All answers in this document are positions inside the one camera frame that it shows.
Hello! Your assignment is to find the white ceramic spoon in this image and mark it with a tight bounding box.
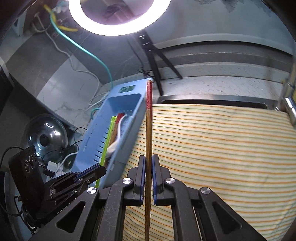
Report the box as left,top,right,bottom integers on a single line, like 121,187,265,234
106,114,127,158

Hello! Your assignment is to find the green plastic spoon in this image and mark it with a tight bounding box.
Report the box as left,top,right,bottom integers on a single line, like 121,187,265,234
95,116,118,188

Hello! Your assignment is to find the chrome kitchen faucet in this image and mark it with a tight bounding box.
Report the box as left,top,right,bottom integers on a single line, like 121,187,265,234
276,67,296,128

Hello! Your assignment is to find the blue plastic utensil basket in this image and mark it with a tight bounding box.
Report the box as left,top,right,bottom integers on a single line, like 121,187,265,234
72,79,147,189

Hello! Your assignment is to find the steel pot lid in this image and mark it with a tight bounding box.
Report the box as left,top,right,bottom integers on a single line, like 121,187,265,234
23,114,68,157

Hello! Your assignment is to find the striped yellow cloth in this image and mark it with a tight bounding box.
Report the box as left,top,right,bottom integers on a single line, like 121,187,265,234
121,104,296,241

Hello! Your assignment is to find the black tripod stand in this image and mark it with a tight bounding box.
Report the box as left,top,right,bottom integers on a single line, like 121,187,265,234
139,30,183,96

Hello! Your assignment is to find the black camera box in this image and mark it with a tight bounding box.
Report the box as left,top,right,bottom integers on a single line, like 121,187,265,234
9,146,45,221

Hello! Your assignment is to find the white cable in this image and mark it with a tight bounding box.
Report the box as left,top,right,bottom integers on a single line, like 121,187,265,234
34,14,110,112

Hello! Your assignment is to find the green hose cable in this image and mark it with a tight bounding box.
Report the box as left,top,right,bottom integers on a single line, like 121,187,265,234
50,14,114,121

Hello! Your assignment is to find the yellow hose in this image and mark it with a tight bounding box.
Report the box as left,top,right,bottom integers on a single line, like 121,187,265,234
43,4,79,33

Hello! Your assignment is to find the white ring light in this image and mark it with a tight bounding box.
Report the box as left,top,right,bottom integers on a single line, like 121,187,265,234
68,1,171,36

